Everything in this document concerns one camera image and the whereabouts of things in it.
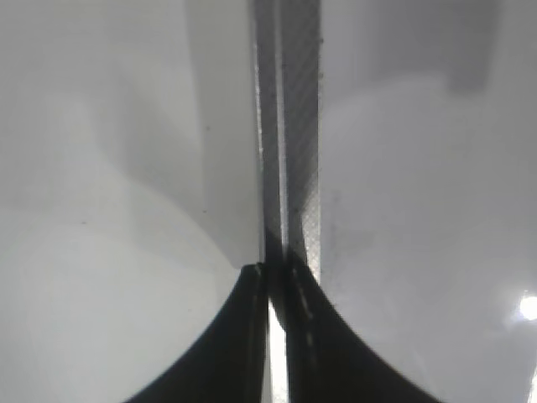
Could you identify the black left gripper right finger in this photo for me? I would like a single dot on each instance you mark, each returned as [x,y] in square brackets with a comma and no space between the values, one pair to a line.
[327,361]

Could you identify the white board with grey frame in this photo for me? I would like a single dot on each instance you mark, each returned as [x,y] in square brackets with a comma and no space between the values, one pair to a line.
[398,148]

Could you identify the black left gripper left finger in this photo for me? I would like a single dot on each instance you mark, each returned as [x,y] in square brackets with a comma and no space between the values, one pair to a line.
[226,363]

